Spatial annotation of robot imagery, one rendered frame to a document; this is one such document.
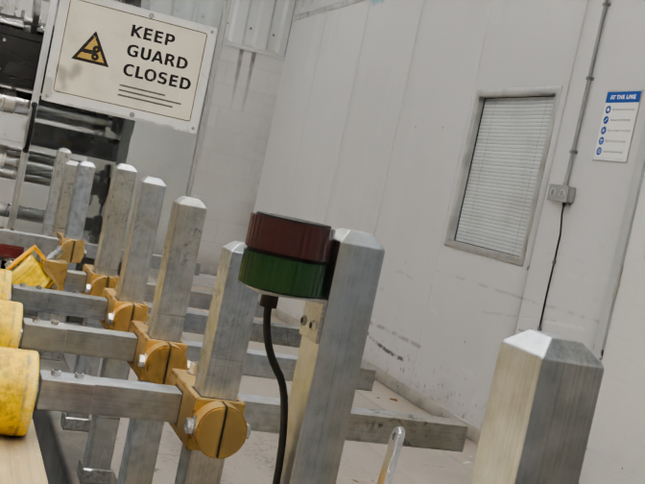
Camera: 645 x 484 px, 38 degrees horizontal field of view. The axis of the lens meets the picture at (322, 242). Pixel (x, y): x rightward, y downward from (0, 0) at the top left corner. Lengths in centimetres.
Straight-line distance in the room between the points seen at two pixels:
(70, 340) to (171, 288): 14
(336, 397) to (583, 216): 422
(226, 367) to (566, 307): 400
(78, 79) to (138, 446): 186
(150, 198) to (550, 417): 100
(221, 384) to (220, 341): 4
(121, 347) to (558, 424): 81
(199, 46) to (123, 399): 212
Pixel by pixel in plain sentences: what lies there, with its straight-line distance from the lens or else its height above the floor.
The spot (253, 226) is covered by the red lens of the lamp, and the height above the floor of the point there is 115.
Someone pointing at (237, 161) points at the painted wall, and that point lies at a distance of 959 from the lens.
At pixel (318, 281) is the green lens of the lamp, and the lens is 64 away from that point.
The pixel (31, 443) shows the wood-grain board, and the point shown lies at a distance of 93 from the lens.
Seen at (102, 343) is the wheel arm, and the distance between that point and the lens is 118.
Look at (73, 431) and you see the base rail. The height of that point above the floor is 70.
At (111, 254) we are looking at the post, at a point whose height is 101.
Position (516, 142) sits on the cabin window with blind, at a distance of 556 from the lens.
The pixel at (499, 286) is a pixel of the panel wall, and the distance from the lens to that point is 535.
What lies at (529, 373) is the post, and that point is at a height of 112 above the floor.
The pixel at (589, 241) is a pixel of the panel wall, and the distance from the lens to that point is 478.
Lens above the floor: 118
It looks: 3 degrees down
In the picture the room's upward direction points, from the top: 12 degrees clockwise
